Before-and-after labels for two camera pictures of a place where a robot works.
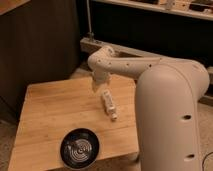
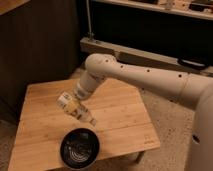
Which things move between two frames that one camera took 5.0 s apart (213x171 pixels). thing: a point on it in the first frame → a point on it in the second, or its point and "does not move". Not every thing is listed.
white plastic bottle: [110, 104] → [74, 106]
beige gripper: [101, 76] → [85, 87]
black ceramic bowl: [79, 148] does not move
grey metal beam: [89, 44] does not move
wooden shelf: [195, 8] does not move
